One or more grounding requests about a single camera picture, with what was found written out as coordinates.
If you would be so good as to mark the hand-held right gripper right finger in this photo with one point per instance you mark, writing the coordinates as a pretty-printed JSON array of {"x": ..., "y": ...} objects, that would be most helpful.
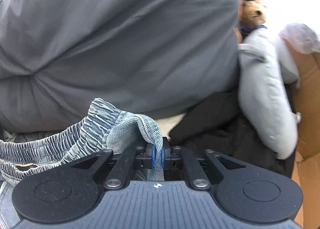
[{"x": 164, "y": 156}]

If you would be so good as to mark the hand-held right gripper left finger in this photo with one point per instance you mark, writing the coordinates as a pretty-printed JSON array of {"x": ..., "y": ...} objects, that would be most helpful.
[{"x": 149, "y": 156}]

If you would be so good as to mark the blue denim pants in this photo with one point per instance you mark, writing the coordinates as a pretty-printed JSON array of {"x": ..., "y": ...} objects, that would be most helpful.
[{"x": 100, "y": 129}]

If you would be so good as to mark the black clothes pile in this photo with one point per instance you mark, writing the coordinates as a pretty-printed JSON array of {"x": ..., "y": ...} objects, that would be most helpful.
[{"x": 220, "y": 129}]

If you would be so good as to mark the bear print bed sheet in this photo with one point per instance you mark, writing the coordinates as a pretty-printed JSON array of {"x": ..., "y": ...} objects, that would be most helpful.
[{"x": 170, "y": 122}]

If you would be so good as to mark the dark grey pillow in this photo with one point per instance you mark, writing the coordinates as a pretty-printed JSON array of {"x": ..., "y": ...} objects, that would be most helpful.
[{"x": 112, "y": 44}]

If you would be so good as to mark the grey neck pillow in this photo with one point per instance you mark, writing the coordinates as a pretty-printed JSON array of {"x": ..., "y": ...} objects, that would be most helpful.
[{"x": 265, "y": 94}]

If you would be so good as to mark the cardboard sheet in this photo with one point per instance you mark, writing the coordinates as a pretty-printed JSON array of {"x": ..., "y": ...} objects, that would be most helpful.
[{"x": 310, "y": 106}]

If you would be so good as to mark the brown plush dog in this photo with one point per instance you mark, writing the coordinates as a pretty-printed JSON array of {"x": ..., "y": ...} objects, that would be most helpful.
[{"x": 252, "y": 11}]

